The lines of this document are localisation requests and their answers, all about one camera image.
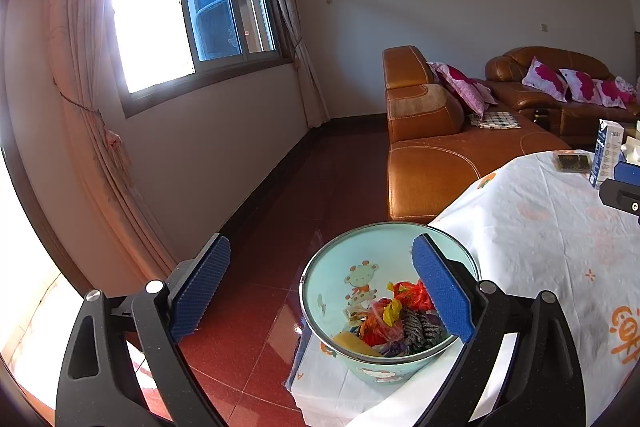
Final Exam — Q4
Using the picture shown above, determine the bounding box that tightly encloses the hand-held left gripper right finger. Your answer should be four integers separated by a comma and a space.
411, 233, 586, 427

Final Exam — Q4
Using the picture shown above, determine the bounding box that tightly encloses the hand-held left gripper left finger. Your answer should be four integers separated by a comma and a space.
56, 233, 233, 427

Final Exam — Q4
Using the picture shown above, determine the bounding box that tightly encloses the red plastic bag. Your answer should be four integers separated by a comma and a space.
391, 279, 435, 314

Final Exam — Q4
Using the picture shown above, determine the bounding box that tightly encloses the yellow foil wrapper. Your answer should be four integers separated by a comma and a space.
381, 298, 404, 329

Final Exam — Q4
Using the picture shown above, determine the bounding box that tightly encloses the red foil wrapper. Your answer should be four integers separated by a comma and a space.
360, 314, 396, 348

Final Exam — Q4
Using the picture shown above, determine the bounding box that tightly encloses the yellow sponge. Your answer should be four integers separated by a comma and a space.
332, 331, 385, 358

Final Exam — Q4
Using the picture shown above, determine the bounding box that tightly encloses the teal cartoon print bin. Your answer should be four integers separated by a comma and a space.
299, 222, 481, 385

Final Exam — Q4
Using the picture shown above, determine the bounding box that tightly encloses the white tall carton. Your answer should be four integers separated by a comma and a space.
590, 118, 626, 190

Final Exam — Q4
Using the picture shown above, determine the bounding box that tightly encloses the dark green packet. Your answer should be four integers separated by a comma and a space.
556, 152, 591, 172

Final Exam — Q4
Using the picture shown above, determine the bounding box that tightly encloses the magenta floral pillow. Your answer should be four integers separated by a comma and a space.
594, 78, 633, 108
521, 56, 571, 102
427, 61, 496, 108
558, 68, 603, 104

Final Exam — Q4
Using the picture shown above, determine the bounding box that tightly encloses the small pink cushion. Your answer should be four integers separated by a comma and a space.
615, 76, 640, 102

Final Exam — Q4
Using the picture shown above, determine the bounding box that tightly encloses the white orange print tablecloth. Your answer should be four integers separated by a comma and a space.
287, 149, 640, 427

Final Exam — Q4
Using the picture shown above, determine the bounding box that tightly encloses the orange leather chaise sofa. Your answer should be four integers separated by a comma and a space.
382, 46, 571, 224

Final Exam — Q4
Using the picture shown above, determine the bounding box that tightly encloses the checkered cloth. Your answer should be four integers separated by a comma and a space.
469, 109, 522, 130

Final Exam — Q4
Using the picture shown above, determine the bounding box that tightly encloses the brown leather sofa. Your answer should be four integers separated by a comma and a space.
484, 46, 640, 145

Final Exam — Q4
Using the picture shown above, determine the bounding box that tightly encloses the pink checked pillow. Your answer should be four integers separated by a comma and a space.
447, 79, 493, 118

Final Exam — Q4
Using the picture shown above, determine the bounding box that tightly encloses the pink curtain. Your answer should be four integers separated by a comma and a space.
47, 0, 176, 278
257, 0, 333, 130

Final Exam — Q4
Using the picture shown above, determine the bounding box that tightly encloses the sliding window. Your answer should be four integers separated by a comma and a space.
107, 0, 296, 118

